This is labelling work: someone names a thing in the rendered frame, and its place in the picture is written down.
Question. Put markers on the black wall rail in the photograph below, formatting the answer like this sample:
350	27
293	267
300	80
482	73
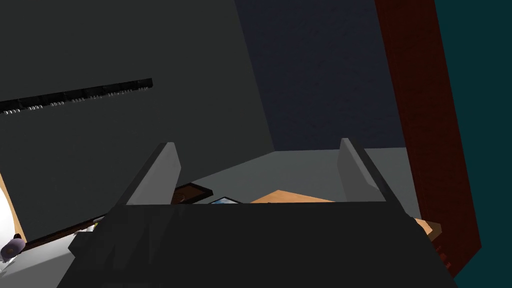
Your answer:
80	95

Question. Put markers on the brown picture frame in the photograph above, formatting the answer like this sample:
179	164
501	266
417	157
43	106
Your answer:
191	193

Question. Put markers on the grey round knob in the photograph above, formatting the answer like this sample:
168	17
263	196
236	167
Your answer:
12	248

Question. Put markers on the light wooden table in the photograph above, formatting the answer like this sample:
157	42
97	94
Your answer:
288	197

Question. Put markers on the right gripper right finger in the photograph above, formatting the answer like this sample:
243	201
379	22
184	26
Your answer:
356	180

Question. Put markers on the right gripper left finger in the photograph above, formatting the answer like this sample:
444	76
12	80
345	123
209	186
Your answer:
158	182

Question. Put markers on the blue white framed picture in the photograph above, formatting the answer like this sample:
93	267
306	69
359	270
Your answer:
224	200

